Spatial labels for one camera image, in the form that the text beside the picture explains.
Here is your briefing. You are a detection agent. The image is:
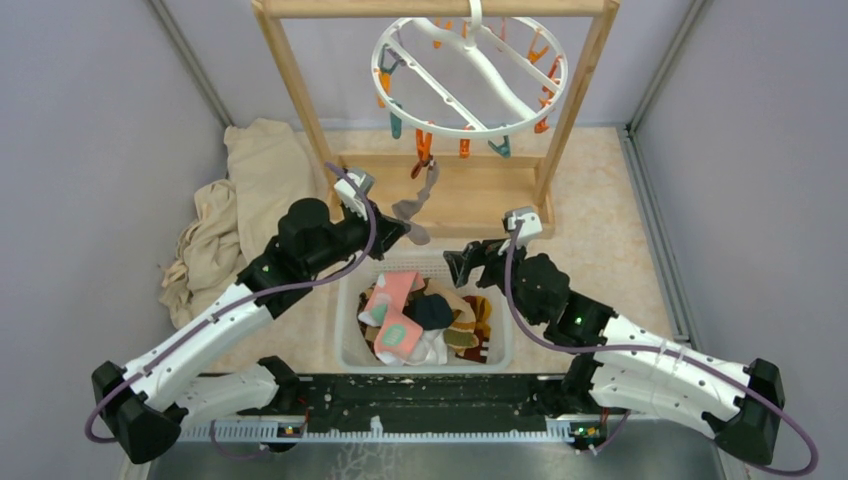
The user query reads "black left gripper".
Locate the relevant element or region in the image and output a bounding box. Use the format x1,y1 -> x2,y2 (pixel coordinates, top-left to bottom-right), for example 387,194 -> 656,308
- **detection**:
305,196 -> 411,276

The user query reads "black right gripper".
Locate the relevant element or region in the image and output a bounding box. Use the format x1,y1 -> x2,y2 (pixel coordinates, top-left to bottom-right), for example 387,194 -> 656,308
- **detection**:
444,232 -> 542,326

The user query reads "mustard yellow sock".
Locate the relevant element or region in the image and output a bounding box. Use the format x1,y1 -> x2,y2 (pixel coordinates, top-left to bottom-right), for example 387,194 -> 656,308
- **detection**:
464,295 -> 492,343

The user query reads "dark blue sock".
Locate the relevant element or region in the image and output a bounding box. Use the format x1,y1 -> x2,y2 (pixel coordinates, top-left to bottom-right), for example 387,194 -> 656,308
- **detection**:
403,294 -> 454,331

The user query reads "beige striped ribbed sock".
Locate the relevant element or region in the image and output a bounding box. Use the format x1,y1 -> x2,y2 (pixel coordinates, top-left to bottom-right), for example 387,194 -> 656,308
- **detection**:
424,278 -> 479,354

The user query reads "grey ribbed sock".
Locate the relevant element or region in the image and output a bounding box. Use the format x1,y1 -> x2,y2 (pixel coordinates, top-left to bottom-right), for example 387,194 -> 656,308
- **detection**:
391,160 -> 440,246

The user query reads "white sock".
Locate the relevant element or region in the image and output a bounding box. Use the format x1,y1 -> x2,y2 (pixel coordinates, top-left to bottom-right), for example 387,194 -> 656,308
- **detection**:
401,330 -> 448,366

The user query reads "pink sock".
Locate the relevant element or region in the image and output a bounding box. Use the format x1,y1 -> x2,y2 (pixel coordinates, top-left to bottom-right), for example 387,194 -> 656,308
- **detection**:
374,271 -> 425,366

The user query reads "white perforated plastic basket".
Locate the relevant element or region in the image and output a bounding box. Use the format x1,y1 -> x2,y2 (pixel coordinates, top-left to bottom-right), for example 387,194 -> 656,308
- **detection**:
334,249 -> 514,375

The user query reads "argyle brown sock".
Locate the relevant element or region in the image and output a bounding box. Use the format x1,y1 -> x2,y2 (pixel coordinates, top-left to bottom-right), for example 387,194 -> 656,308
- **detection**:
357,285 -> 392,357

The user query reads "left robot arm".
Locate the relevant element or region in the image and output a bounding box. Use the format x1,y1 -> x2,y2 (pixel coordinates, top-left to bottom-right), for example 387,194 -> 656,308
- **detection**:
84,198 -> 411,464

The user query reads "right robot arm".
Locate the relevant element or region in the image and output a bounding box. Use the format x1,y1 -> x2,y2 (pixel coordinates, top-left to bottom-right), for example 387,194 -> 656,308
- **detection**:
443,240 -> 785,466

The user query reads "beige crumpled cloth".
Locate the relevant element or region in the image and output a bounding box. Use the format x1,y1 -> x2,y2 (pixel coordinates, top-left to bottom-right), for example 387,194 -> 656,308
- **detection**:
159,118 -> 326,329

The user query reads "teal clothes clip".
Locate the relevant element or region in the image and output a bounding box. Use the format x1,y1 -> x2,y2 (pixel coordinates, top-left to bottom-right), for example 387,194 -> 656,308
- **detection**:
487,136 -> 512,158

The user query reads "orange clothes clip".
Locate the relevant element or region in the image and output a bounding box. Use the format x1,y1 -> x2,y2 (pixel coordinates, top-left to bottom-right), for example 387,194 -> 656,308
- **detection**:
410,129 -> 433,179

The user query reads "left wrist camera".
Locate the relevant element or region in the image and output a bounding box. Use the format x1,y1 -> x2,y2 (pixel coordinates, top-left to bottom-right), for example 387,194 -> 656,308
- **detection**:
333,166 -> 375,220

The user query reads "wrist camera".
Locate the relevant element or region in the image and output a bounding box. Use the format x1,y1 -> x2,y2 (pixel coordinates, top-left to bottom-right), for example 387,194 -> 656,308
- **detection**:
333,166 -> 375,220
498,206 -> 544,254

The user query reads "wooden hanger stand frame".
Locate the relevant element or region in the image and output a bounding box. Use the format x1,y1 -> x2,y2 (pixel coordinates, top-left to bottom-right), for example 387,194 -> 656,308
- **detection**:
251,0 -> 621,240

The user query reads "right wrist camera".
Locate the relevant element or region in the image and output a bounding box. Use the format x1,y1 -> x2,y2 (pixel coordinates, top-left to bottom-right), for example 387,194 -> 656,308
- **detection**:
498,206 -> 544,254

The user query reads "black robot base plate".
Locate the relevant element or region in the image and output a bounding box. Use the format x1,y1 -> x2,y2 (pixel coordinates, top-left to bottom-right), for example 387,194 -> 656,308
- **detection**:
240,373 -> 616,434

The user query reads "aluminium rail front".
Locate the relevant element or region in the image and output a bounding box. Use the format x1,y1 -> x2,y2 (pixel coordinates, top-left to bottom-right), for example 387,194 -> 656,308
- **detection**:
135,374 -> 737,445

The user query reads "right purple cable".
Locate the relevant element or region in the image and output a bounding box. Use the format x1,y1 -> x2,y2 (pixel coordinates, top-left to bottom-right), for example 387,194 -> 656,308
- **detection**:
503,218 -> 821,478

